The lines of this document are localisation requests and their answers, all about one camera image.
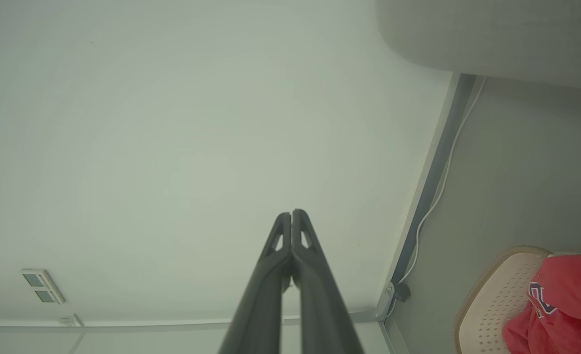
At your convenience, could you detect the thin white cable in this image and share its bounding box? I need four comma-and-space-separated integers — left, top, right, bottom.
394, 76, 488, 315

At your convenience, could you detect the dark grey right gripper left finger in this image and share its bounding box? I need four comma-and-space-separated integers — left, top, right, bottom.
218, 212, 292, 354

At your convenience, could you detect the grey fabric sofa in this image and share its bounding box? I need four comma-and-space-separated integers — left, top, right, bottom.
376, 0, 581, 92

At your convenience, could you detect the red shirt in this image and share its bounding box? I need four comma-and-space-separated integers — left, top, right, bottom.
502, 253, 581, 354

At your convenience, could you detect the beige perforated laundry basket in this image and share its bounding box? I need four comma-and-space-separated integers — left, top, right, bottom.
454, 245, 581, 354

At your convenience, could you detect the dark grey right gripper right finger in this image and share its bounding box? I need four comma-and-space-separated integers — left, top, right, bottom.
292, 209, 365, 354

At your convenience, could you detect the white double wall socket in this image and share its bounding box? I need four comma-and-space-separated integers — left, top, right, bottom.
20, 268, 66, 305

